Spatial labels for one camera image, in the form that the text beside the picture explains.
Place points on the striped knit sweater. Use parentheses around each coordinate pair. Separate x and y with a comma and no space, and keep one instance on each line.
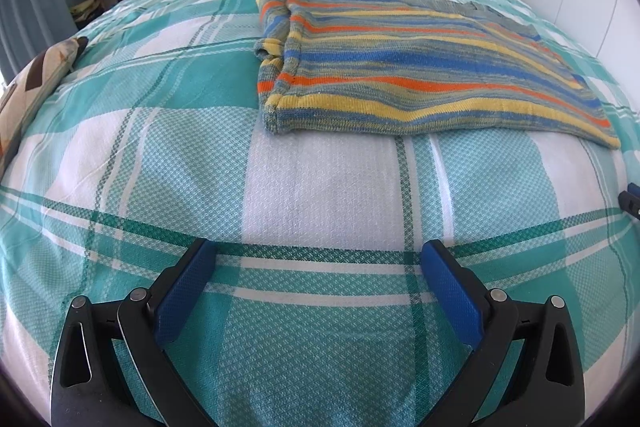
(400,72)

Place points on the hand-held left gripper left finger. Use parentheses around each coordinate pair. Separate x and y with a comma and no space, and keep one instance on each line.
(182,292)

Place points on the teal plaid bedspread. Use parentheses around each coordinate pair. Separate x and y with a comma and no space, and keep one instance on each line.
(325,187)

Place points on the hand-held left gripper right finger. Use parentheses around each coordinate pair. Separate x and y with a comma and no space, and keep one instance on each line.
(450,292)

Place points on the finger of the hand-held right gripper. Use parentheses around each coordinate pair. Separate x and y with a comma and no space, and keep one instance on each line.
(631,203)

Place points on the brown patterned pillow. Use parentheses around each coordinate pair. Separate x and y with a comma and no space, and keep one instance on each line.
(35,77)

